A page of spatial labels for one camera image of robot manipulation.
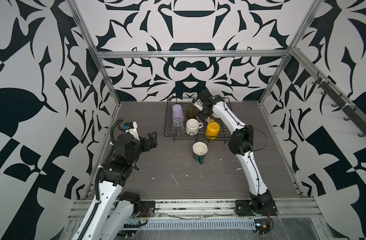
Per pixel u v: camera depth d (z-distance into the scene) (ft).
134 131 2.09
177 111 3.16
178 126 3.16
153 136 2.13
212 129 3.00
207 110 2.84
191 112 3.42
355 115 1.80
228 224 2.34
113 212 1.86
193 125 3.09
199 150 2.89
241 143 2.13
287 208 2.50
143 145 2.09
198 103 3.00
